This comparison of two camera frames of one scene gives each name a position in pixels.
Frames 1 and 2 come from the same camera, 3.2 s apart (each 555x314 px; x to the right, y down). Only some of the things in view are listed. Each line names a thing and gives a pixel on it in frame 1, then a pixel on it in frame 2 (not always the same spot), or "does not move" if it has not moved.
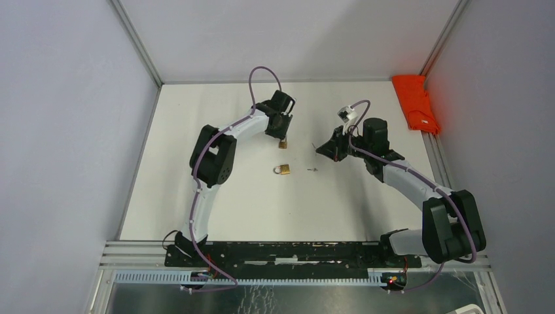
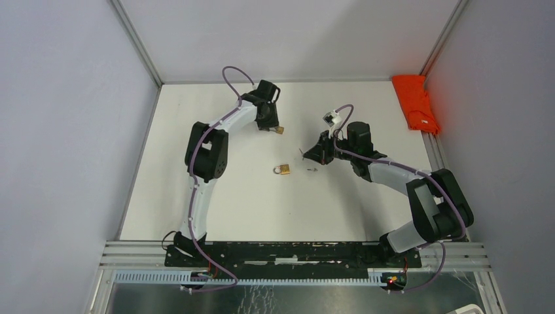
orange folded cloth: x=418 y=108 does not move
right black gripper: x=334 y=148 → x=321 y=152
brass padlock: x=282 y=169 does not move
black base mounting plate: x=342 y=254 does not move
